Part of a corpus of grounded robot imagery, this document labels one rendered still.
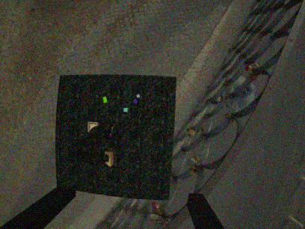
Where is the beige shallow tray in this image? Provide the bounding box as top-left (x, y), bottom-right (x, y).
top-left (87, 121), bottom-right (98, 132)

